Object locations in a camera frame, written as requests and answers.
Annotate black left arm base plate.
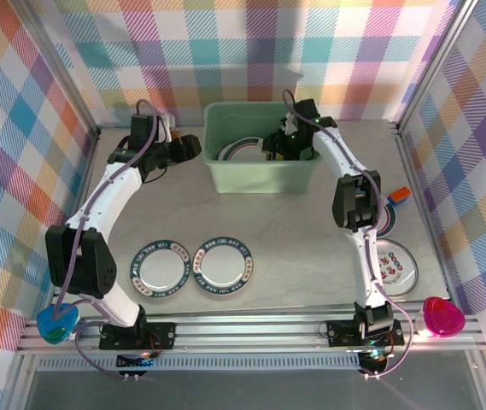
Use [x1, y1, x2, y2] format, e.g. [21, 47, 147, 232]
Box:
[98, 320, 179, 352]

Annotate green plastic bin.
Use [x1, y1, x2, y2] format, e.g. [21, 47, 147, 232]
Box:
[202, 101, 324, 196]

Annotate grey slotted cable duct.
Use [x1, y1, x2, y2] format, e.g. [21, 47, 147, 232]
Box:
[35, 357, 366, 373]

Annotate pink translucent dome button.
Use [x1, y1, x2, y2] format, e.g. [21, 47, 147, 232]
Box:
[421, 296, 466, 341]

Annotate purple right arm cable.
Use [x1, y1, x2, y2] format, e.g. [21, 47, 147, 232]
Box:
[281, 88, 413, 380]

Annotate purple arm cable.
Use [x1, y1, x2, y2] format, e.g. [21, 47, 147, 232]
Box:
[54, 100, 161, 379]
[281, 88, 413, 380]

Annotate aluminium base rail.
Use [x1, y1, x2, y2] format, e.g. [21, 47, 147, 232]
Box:
[15, 305, 486, 355]

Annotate orange and blue block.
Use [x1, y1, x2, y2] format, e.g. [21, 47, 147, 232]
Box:
[387, 186, 411, 209]

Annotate white plate red characters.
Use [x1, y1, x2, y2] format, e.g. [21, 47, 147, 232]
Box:
[372, 237, 419, 296]

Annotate white plate teal red bands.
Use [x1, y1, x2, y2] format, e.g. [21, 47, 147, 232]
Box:
[218, 137, 269, 162]
[377, 200, 399, 239]

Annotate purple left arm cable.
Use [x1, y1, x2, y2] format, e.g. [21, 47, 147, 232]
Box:
[54, 100, 161, 379]

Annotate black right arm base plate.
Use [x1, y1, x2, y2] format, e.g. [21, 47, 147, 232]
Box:
[325, 319, 406, 348]

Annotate blue translucent dome button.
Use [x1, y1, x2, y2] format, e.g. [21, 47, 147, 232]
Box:
[36, 302, 82, 344]

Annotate white plate teal lettered rim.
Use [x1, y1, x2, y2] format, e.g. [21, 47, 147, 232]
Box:
[191, 237, 255, 298]
[129, 239, 191, 298]

